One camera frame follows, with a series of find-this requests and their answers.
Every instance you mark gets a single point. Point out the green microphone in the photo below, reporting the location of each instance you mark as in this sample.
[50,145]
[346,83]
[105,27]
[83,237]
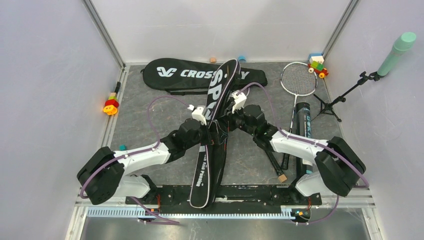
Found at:
[402,44]

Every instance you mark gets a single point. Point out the black sport racket bag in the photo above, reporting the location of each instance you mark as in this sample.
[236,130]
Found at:
[212,152]

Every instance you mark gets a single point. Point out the blue cylinder block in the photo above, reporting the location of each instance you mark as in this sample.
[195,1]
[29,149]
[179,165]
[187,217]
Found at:
[242,59]

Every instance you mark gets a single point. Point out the red yellow toy blocks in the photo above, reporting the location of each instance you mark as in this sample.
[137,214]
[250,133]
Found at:
[111,105]

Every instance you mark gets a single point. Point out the teal cube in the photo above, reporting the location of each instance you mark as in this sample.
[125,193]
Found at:
[122,147]

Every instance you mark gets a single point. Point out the green blue blocks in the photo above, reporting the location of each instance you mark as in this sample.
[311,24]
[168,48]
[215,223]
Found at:
[316,65]

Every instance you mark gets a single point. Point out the black crossway racket bag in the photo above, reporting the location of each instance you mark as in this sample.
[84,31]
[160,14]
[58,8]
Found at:
[184,77]

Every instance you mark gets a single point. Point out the black shuttlecock tube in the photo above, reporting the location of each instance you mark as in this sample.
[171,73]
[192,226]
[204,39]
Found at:
[302,120]

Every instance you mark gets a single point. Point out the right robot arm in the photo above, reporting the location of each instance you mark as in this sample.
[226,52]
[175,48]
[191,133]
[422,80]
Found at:
[338,166]

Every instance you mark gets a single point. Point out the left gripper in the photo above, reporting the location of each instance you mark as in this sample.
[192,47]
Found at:
[211,137]

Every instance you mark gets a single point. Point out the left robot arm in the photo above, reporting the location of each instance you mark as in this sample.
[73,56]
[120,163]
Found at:
[106,173]

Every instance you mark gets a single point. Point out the black white shaft racket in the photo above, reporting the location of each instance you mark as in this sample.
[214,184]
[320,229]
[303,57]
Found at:
[298,80]

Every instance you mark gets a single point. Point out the white frame racket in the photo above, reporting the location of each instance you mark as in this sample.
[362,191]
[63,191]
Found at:
[271,159]

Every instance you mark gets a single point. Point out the black microphone tripod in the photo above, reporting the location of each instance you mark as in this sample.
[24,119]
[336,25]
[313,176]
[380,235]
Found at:
[327,108]

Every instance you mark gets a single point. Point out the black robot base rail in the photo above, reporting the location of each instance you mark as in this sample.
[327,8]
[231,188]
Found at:
[231,199]

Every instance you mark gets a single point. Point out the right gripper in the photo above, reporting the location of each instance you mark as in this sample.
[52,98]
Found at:
[230,120]

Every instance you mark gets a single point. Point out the small wooden cube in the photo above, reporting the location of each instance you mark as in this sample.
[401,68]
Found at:
[282,178]

